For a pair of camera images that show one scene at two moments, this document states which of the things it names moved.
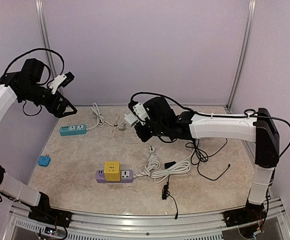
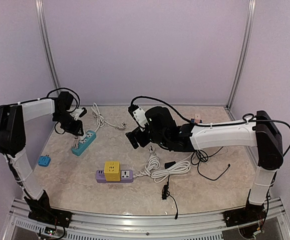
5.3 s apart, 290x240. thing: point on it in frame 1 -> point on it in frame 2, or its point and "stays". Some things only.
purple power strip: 127,176 stays
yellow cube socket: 112,171 stays
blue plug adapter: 44,161 stays
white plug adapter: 131,118 -> 81,137
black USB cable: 198,154 stays
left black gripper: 59,112 -> 75,130
